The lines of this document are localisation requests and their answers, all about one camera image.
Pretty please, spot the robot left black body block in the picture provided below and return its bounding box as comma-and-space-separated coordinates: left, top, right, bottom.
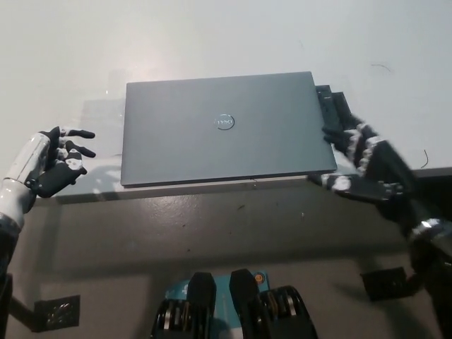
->
149, 270, 218, 339

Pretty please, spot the black floor plate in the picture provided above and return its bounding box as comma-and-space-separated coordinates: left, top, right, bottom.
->
35, 294, 81, 333
359, 266, 422, 302

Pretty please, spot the robot right white black hand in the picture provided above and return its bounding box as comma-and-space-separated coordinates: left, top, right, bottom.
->
306, 112, 427, 232

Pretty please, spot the robot black body block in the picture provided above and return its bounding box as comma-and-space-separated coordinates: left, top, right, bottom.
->
149, 270, 218, 339
229, 268, 317, 339

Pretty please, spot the robot left white black hand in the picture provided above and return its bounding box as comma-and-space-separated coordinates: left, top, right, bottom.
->
2, 126, 97, 199

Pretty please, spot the robot right black body block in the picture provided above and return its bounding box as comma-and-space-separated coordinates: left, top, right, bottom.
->
229, 268, 317, 339

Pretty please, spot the dark grey laptop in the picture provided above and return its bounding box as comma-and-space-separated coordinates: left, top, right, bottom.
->
119, 71, 338, 189

